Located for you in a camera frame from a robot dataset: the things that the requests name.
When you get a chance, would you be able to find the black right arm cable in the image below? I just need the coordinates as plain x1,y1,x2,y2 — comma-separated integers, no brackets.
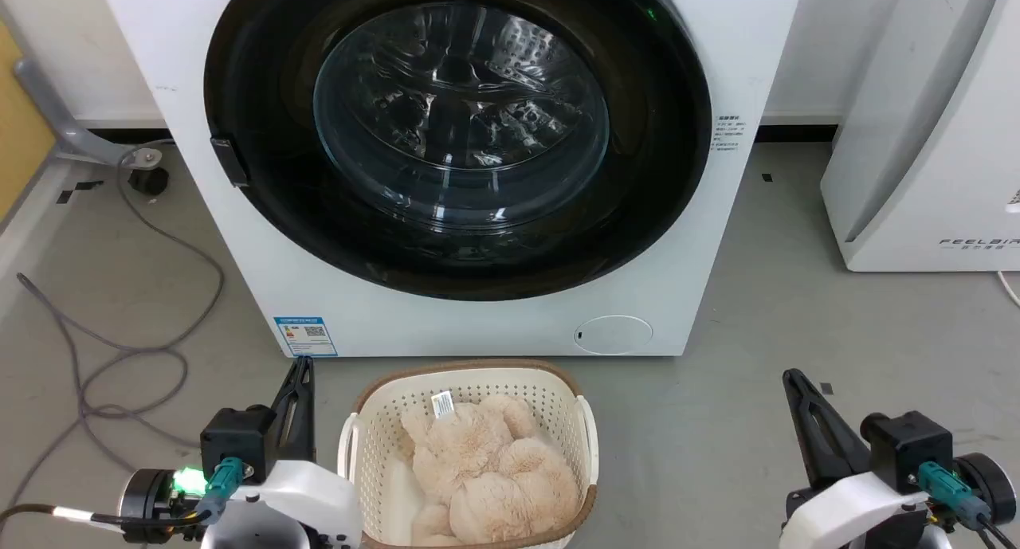
971,511,1020,549

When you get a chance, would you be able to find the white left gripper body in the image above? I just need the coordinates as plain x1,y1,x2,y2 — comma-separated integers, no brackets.
199,459,364,549

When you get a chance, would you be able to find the white front-load washing machine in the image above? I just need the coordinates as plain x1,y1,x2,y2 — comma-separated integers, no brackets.
96,0,807,359

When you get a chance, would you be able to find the grey metal frame leg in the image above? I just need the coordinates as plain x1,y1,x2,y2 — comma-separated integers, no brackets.
14,58,163,169

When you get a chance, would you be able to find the round white filter cover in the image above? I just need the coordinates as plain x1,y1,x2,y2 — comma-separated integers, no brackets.
574,315,654,355

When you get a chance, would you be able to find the small printed text sticker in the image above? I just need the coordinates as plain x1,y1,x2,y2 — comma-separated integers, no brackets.
713,114,747,159

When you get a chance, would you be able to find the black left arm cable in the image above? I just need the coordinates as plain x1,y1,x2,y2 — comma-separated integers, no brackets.
0,503,210,534

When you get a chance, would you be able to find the cream perforated laundry basket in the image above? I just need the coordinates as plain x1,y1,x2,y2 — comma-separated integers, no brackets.
337,359,600,549

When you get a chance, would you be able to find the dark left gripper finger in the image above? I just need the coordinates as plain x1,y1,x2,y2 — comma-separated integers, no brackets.
269,367,300,464
288,356,316,464

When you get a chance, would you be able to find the black door handle latch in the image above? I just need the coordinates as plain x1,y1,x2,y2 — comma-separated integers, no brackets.
210,137,251,188

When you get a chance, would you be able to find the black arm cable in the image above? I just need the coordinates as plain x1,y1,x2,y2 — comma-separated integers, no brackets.
0,503,210,534
971,511,1020,549

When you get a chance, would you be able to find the yellow wooden board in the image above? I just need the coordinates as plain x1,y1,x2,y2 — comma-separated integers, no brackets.
0,22,57,223

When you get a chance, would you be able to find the teal right cable connector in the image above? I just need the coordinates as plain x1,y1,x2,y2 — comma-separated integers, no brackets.
916,462,991,527

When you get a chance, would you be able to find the teal left cable connector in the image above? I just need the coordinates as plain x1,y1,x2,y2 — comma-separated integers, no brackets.
195,457,245,526

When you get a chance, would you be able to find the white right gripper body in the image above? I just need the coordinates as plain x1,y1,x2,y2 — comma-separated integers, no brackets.
779,469,935,549

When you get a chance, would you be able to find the black round foot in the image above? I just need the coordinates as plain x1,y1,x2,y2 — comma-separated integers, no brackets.
128,167,170,197

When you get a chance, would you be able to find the white air purifier appliance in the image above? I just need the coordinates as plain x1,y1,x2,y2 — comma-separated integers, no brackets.
820,0,1020,273

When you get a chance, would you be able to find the black round glass washer door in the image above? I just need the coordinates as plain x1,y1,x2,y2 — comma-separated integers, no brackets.
203,0,713,302

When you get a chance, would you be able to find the blue energy label sticker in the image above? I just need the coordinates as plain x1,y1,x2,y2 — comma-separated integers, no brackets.
273,316,338,358

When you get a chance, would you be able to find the teal cable connector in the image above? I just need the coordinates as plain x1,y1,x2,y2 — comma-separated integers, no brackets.
195,457,245,526
916,462,991,527

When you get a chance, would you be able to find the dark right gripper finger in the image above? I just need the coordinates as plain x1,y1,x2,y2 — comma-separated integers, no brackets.
782,374,842,490
785,368,872,480

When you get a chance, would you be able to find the beige plush teddy bear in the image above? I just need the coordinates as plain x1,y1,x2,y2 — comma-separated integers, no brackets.
399,394,582,547

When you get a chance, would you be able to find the grey floor cable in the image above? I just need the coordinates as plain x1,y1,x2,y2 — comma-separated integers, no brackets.
0,139,226,518

